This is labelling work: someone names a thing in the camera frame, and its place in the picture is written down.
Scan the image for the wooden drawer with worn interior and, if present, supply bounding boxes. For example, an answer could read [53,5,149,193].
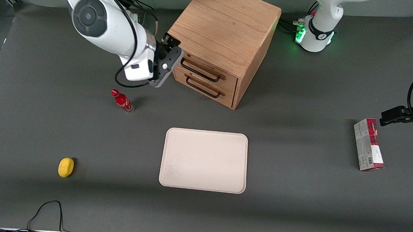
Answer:
[174,53,240,95]

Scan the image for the wooden drawer cabinet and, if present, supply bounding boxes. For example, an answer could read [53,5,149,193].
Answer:
[163,0,283,113]

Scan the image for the black cables at arm base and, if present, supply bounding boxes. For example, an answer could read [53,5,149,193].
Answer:
[277,0,320,36]

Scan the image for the black metal drawer handle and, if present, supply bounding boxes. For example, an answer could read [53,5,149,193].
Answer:
[179,58,222,83]
[184,75,223,99]

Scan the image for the dark grey table mat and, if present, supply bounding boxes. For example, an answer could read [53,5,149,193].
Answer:
[0,0,413,232]

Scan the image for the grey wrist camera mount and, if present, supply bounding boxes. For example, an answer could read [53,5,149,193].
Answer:
[149,44,185,90]

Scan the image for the yellow lemon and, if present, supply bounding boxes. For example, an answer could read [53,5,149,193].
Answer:
[58,157,76,179]

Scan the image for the red soda bottle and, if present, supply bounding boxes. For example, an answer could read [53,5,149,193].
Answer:
[110,89,136,115]

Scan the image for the black cable loop on table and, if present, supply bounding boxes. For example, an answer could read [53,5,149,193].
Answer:
[26,199,80,232]

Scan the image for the red and grey carton box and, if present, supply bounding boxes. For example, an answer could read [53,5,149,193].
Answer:
[351,117,388,173]

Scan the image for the beige plastic tray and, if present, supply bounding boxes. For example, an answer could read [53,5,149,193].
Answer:
[158,127,249,195]

